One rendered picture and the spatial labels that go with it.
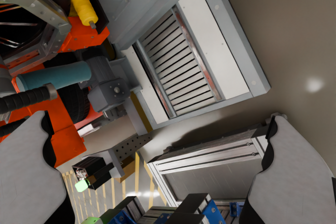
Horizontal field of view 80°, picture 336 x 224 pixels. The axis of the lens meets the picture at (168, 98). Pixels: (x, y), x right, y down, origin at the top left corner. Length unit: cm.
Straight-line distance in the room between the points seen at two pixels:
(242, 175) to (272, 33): 62
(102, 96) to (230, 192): 80
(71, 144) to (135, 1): 78
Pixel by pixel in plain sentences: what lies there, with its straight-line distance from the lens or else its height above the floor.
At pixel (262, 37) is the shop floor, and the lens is 98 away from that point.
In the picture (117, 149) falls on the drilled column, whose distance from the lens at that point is 144.
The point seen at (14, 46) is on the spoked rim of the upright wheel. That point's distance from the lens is 102.
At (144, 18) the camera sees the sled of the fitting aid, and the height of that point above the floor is 15.
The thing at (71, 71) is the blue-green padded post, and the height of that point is 57.
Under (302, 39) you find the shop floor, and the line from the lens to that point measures 95.
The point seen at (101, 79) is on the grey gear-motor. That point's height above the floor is 36.
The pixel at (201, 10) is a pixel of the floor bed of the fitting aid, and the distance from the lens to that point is 99.
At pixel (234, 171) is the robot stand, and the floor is 21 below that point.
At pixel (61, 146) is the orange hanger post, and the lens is 119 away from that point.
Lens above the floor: 94
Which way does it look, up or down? 45 degrees down
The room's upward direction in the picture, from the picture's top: 118 degrees counter-clockwise
